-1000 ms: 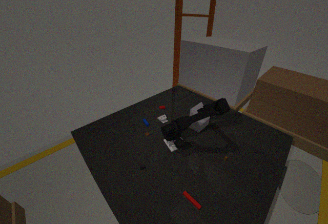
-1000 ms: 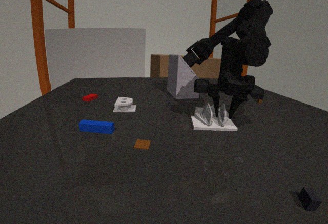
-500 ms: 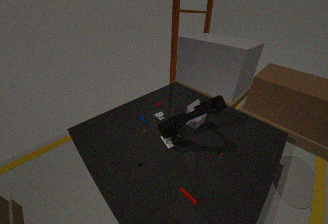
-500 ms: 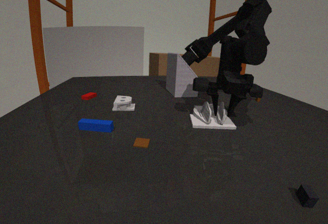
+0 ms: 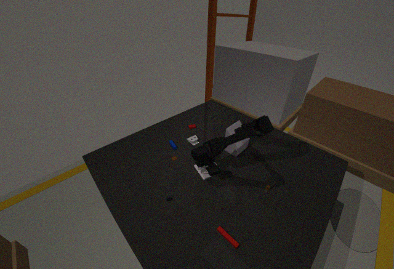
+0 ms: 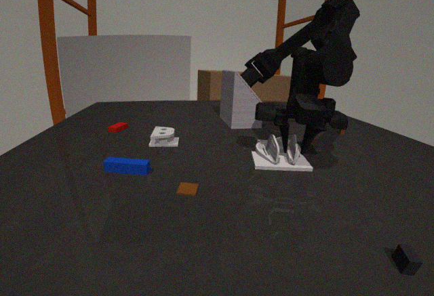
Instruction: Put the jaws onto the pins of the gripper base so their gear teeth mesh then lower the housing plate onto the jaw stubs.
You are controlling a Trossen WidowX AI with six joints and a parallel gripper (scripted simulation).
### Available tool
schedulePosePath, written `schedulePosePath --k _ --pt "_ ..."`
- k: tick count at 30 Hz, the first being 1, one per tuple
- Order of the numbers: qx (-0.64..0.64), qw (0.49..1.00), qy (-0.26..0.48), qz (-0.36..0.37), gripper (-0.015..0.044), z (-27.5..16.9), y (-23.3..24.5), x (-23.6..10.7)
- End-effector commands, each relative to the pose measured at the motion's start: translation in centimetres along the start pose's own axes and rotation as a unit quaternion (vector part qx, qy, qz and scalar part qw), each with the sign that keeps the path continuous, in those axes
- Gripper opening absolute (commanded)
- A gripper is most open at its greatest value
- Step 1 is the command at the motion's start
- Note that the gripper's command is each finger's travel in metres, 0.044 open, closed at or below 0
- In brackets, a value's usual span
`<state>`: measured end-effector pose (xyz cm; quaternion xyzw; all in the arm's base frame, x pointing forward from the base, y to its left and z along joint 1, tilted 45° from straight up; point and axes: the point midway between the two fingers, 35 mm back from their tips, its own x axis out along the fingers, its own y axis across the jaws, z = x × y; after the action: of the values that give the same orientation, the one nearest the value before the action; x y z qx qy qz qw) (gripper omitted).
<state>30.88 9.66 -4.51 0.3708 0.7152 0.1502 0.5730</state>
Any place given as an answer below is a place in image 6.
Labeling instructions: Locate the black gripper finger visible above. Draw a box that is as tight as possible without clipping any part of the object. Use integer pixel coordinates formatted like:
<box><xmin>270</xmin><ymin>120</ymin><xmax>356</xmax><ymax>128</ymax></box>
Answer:
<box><xmin>300</xmin><ymin>125</ymin><xmax>327</xmax><ymax>154</ymax></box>
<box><xmin>273</xmin><ymin>119</ymin><xmax>290</xmax><ymax>153</ymax></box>

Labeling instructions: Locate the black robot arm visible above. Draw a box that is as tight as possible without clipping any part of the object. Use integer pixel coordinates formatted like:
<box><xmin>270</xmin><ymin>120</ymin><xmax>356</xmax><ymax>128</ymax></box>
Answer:
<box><xmin>240</xmin><ymin>0</ymin><xmax>360</xmax><ymax>126</ymax></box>

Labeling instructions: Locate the blue rectangular block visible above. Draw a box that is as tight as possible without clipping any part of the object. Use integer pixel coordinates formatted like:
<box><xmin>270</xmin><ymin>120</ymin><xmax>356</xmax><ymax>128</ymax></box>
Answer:
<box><xmin>103</xmin><ymin>156</ymin><xmax>151</xmax><ymax>175</ymax></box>

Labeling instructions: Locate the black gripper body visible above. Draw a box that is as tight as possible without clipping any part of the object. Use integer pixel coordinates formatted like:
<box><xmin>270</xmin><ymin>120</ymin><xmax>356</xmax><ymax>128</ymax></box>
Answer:
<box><xmin>255</xmin><ymin>79</ymin><xmax>349</xmax><ymax>130</ymax></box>

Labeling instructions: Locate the small red block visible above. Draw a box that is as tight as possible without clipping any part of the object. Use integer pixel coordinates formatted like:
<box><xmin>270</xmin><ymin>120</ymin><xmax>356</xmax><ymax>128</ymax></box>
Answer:
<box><xmin>108</xmin><ymin>122</ymin><xmax>128</xmax><ymax>133</ymax></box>

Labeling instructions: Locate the orange flat plate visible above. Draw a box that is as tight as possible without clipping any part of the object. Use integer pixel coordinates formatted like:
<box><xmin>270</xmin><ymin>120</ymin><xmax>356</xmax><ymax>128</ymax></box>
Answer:
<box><xmin>176</xmin><ymin>182</ymin><xmax>199</xmax><ymax>196</ymax></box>

